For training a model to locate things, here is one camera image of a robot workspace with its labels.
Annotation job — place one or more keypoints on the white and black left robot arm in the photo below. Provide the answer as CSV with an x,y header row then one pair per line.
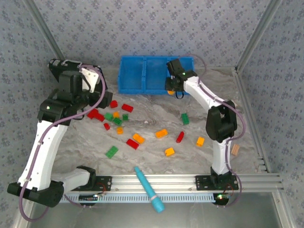
x,y
42,154

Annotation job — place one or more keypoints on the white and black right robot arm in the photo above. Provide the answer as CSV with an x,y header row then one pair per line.
x,y
221,156

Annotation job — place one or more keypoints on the blue plastic bin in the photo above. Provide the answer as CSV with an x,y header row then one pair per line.
x,y
187,63
130,73
155,73

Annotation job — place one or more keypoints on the small green lego brick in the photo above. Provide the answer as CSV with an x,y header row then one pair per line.
x,y
125,116

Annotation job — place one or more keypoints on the small red lego brick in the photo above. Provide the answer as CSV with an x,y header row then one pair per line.
x,y
107,126

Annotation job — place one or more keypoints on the small orange lego brick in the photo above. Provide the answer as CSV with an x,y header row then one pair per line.
x,y
116,114
120,130

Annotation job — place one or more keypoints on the tan ridged wooden block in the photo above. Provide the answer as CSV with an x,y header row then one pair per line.
x,y
235,150

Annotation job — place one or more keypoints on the small circuit board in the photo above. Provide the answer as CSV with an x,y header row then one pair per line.
x,y
221,197
88,197

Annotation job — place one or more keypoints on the teal marker pen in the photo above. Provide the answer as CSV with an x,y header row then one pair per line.
x,y
149,190

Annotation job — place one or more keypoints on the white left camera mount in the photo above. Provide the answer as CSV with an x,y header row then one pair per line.
x,y
91,77

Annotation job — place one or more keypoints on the aluminium side rail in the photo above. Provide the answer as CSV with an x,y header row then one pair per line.
x,y
246,102

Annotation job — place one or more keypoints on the aluminium frame post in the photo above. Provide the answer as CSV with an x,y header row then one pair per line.
x,y
259,33
45,28

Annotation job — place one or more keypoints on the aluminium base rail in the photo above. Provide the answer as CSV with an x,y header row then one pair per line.
x,y
166,181

